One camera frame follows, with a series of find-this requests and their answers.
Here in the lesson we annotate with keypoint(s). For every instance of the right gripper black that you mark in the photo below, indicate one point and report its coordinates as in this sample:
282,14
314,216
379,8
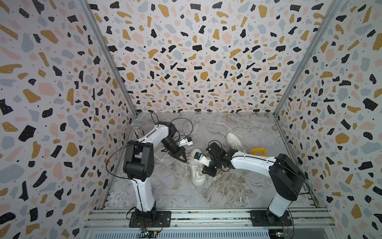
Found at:
207,171

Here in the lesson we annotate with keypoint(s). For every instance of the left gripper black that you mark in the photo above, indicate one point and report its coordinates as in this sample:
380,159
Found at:
180,151

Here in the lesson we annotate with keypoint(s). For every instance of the white sneaker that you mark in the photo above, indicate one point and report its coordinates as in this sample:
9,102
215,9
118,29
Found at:
233,141
197,177

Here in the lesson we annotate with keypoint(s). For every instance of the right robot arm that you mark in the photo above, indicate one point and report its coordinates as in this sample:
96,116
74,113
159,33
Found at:
286,176

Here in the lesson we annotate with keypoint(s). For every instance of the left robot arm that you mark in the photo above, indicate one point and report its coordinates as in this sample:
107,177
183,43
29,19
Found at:
139,164

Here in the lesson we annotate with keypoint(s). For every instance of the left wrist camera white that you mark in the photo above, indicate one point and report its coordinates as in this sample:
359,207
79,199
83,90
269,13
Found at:
187,141

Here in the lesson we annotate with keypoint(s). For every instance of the yellow plastic frame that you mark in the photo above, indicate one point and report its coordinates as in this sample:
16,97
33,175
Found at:
259,152

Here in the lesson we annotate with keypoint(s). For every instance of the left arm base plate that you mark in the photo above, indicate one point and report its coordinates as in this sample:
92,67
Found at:
157,219

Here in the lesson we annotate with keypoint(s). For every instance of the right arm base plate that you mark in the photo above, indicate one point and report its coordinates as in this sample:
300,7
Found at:
265,218

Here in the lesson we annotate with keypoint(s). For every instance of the aluminium front rail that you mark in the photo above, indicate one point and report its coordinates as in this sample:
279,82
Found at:
213,219

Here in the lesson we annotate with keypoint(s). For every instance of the aluminium corner post left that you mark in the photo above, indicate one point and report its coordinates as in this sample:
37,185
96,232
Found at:
85,7

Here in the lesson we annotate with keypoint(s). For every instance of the aluminium corner post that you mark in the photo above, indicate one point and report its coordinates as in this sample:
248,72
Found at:
85,7
335,5

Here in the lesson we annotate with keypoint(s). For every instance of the aluminium corner post right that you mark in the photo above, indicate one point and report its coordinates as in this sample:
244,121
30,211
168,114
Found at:
335,5

